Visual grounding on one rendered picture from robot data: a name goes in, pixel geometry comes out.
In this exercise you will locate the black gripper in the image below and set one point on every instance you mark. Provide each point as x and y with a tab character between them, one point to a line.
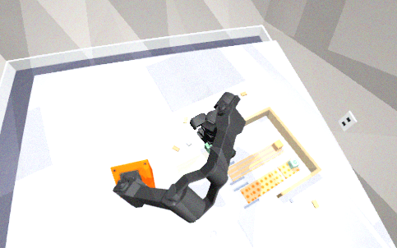
205	136

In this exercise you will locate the light green labelled cube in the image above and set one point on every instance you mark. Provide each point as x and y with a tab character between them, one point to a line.
207	146

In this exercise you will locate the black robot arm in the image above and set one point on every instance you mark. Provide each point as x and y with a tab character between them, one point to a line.
226	123

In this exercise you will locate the orange and yellow polka-dot strip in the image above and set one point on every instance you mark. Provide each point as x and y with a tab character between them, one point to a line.
257	188

